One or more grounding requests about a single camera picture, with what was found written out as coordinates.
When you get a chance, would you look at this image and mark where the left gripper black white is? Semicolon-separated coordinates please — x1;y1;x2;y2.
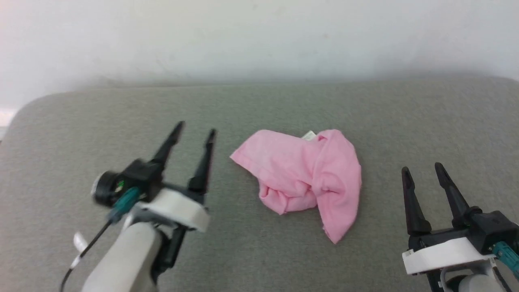
92;120;217;271

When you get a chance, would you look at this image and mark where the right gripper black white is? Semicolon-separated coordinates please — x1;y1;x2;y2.
401;162;519;277

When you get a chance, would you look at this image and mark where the pink garment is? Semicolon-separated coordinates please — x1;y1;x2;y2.
229;129;362;245

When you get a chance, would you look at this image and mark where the grey fabric sofa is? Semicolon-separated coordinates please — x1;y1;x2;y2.
0;75;519;292

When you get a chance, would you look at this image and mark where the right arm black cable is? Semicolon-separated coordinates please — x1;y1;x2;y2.
492;241;519;292

